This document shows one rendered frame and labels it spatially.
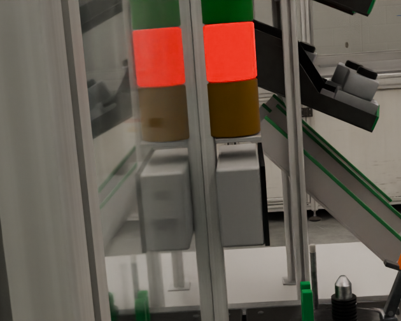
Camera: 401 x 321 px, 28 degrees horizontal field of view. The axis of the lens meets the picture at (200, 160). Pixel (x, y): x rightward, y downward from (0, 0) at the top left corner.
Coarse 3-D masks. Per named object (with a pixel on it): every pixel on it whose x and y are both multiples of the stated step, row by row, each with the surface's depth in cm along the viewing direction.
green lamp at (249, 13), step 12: (204, 0) 69; (216, 0) 68; (228, 0) 68; (240, 0) 69; (252, 0) 71; (204, 12) 69; (216, 12) 69; (228, 12) 69; (240, 12) 69; (252, 12) 70
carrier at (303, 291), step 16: (304, 288) 96; (336, 288) 95; (304, 304) 94; (336, 304) 95; (352, 304) 94; (368, 304) 107; (384, 304) 106; (400, 304) 106; (256, 320) 104; (272, 320) 104; (288, 320) 103; (304, 320) 94; (320, 320) 98; (336, 320) 95; (352, 320) 94; (368, 320) 96; (384, 320) 94; (400, 320) 96
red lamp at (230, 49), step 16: (208, 32) 70; (224, 32) 69; (240, 32) 69; (208, 48) 70; (224, 48) 69; (240, 48) 69; (208, 64) 70; (224, 64) 69; (240, 64) 70; (256, 64) 71; (208, 80) 71; (224, 80) 70
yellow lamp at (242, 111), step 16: (240, 80) 70; (256, 80) 71; (208, 96) 71; (224, 96) 70; (240, 96) 70; (256, 96) 71; (224, 112) 70; (240, 112) 70; (256, 112) 71; (224, 128) 71; (240, 128) 71; (256, 128) 72
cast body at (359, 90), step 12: (348, 72) 116; (360, 72) 115; (372, 72) 115; (348, 84) 115; (360, 84) 115; (372, 84) 114; (336, 96) 116; (348, 96) 115; (360, 96) 115; (372, 96) 115; (360, 108) 115; (372, 108) 115
